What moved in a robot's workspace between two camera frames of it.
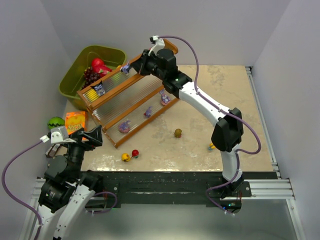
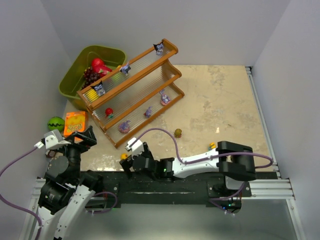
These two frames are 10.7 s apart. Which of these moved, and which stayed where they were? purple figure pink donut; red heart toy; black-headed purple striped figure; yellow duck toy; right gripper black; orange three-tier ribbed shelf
Moved: right gripper black; red heart toy
Stayed: yellow duck toy; purple figure pink donut; orange three-tier ribbed shelf; black-headed purple striped figure
